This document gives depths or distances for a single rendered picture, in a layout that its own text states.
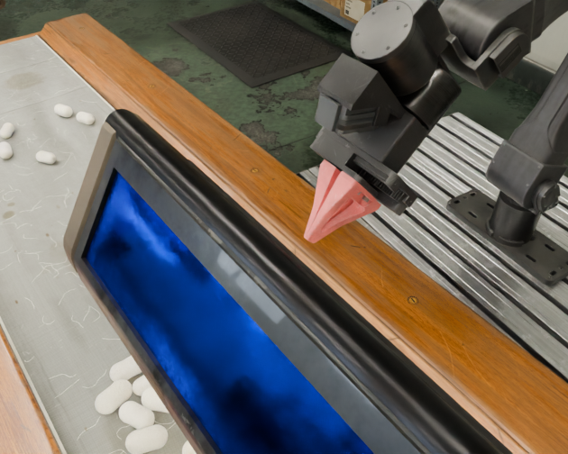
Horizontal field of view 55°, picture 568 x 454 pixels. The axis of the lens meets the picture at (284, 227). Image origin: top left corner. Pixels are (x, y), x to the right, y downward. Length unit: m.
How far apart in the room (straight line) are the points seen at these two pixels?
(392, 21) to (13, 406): 0.49
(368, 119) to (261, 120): 1.89
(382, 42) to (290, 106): 1.99
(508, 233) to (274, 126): 1.61
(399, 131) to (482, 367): 0.25
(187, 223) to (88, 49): 1.01
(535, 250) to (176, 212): 0.71
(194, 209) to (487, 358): 0.45
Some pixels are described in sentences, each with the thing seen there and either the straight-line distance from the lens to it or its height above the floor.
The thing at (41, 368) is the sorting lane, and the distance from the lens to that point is 0.64.
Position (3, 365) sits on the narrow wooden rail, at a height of 0.76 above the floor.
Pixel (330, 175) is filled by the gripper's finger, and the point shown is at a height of 0.92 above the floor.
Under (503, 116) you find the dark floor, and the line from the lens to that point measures 2.57.
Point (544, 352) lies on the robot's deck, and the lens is 0.75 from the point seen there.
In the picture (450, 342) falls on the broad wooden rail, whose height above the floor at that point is 0.76.
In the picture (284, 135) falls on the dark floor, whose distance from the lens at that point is 2.27.
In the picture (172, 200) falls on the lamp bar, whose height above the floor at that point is 1.11.
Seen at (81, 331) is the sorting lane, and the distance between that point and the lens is 0.66.
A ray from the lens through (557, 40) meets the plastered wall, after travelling 2.72.
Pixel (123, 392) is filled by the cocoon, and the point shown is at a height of 0.76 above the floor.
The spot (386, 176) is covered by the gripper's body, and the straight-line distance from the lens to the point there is 0.51.
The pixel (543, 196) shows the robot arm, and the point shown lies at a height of 0.79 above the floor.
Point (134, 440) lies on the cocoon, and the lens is 0.54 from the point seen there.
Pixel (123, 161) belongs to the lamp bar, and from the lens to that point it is 0.23.
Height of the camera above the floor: 1.23
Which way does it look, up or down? 42 degrees down
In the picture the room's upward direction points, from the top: straight up
